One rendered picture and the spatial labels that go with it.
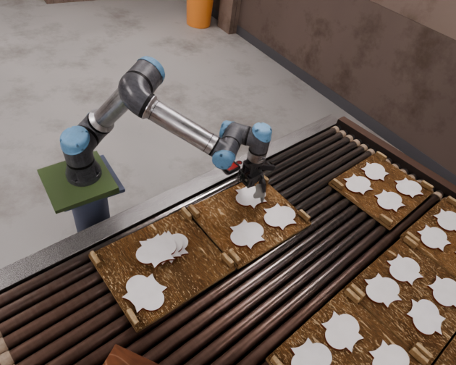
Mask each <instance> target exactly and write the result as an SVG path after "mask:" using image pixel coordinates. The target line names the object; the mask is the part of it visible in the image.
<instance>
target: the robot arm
mask: <svg viewBox="0 0 456 365"><path fill-rule="evenodd" d="M164 78H165V71H164V68H163V66H162V65H161V63H160V62H159V61H158V60H156V59H154V58H153V57H150V56H143V57H141V58H140V59H138V60H137V61H136V63H135V64H134V65H133V66H132V67H131V68H130V69H129V70H128V71H127V72H126V73H125V74H124V75H123V76H122V77H121V79H120V81H119V85H118V89H116V90H115V92H113V93H112V94H111V95H110V97H109V98H108V99H107V100H106V101H105V102H104V103H103V104H102V105H101V106H100V107H99V108H96V109H92V110H91V111H90V112H89V113H88V114H87V115H86V117H85V118H84V119H83V120H82V121H81V122H80V123H79V124H78V125H77V126H72V127H71V128H69V127H68V128H67V129H66V130H64V131H63V132H62V134H61V135H60V139H59V141H60V146H61V149H62V151H63V154H64V158H65V161H66V163H67V167H66V172H65V175H66V178H67V181H68V182H69V183H70V184H71V185H74V186H77V187H85V186H89V185H92V184H93V183H96V182H97V181H98V180H99V179H100V177H101V174H102V171H101V167H100V165H99V163H98V162H97V161H96V160H95V159H94V155H93V150H94V149H95V148H96V146H97V145H98V144H99V143H100V142H101V141H102V140H103V139H104V137H105V136H106V135H108V134H109V133H110V132H111V131H112V130H113V128H114V123H115V122H116V121H117V120H118V119H119V118H120V117H121V116H122V115H123V114H124V113H125V112H126V111H127V110H130V111H131V112H132V113H133V114H135V115H136V116H138V117H139V118H141V119H149V120H150V121H152V122H154V123H156V124H157V125H159V126H161V127H162V128H164V129H165V130H168V131H169V132H171V133H173V134H174V135H176V136H177V137H179V138H181V139H183V140H184V141H186V142H188V143H189V144H191V145H193V146H195V147H196V148H198V149H200V150H201V151H203V152H205V153H206V154H208V155H209V156H212V162H213V164H214V165H215V167H217V168H219V169H229V168H230V167H231V166H232V163H233V161H234V160H235V158H236V155H237V152H238V150H239V148H240V145H241V144H242V145H245V146H249V148H248V155H247V159H246V160H245V161H243V165H242V168H241V169H239V171H238V176H237V178H236V180H238V179H240V182H242V183H243V184H244V185H245V186H246V187H247V188H251V187H253V186H254V185H255V184H256V183H257V182H258V181H259V184H256V191H255V193H254V194H253V197H254V198H261V203H263V200H264V198H265V194H266V181H265V179H264V175H263V172H262V170H268V171H274V169H275V166H274V165H273V164H272V162H270V161H266V155H267V152H268V149H269V144H270V141H271V134H272V129H271V127H270V126H269V125H268V124H266V123H264V122H262V123H260V122H257V123H255V124H254V126H253V127H251V126H247V125H243V124H240V123H236V122H231V121H227V120H225V121H223V122H222V124H221V128H220V131H219V136H217V135H215V134H213V133H212V132H210V131H209V130H207V129H205V128H204V127H202V126H200V125H199V124H197V123H195V122H194V121H192V120H191V119H189V118H187V117H186V116H184V115H182V114H180V113H179V112H177V111H175V110H174V109H172V108H171V107H169V106H167V105H166V104H164V103H162V102H161V101H159V100H158V99H157V96H156V95H155V94H153V93H154V92H155V90H156V89H157V88H158V87H159V86H160V85H161V84H162V83H163V81H164ZM240 172H241V173H240ZM239 173H240V176H239Z"/></svg>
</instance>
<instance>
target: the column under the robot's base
mask: <svg viewBox="0 0 456 365"><path fill-rule="evenodd" d="M100 157H101V158H102V160H103V162H104V164H105V165H106V167H107V169H108V170H109V172H110V173H111V176H112V177H113V178H114V180H115V182H116V184H117V185H118V187H119V193H117V194H120V193H123V192H125V188H124V186H123V185H122V183H121V182H120V180H119V178H118V177H117V175H116V174H115V172H114V170H113V169H112V168H111V166H110V164H109V163H108V161H107V160H106V157H105V156H104V155H100ZM117 194H114V195H112V196H115V195H117ZM108 197H111V196H108ZM108 197H105V198H102V199H100V200H97V201H94V202H91V203H89V204H85V205H82V206H79V207H76V208H73V209H70V210H72V213H73V217H74V220H75V226H76V229H77V232H80V231H82V230H84V229H86V228H89V227H91V226H93V225H95V224H97V223H99V222H102V221H104V220H105V219H108V218H109V217H110V213H109V203H108ZM70 210H67V211H70ZM65 212H66V211H65Z"/></svg>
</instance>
